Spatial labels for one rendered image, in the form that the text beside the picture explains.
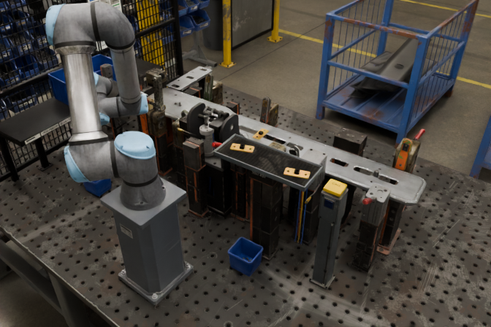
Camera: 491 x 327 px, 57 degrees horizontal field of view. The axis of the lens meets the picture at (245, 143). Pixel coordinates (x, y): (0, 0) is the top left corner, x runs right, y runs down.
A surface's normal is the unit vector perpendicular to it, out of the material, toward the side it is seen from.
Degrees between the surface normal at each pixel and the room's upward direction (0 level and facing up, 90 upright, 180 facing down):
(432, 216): 0
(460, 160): 0
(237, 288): 0
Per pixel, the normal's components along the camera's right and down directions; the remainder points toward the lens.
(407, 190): 0.00, -0.82
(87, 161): 0.18, 0.06
